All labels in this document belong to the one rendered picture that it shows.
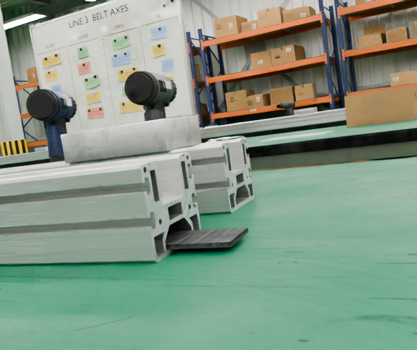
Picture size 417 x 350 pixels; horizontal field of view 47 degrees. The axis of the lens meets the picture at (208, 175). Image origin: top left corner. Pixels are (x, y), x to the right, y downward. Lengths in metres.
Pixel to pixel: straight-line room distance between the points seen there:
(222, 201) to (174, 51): 3.12
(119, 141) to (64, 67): 3.70
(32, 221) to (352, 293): 0.30
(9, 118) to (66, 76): 4.85
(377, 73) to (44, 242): 10.55
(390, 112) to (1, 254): 2.04
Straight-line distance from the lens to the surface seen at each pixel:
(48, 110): 0.93
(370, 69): 10.95
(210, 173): 0.58
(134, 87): 0.84
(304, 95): 10.24
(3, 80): 9.16
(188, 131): 0.66
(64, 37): 4.32
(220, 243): 0.41
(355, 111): 2.40
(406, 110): 2.35
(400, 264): 0.35
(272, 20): 10.49
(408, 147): 1.88
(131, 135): 0.62
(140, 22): 3.85
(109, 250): 0.44
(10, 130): 9.05
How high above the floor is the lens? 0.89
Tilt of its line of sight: 6 degrees down
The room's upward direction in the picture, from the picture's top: 8 degrees counter-clockwise
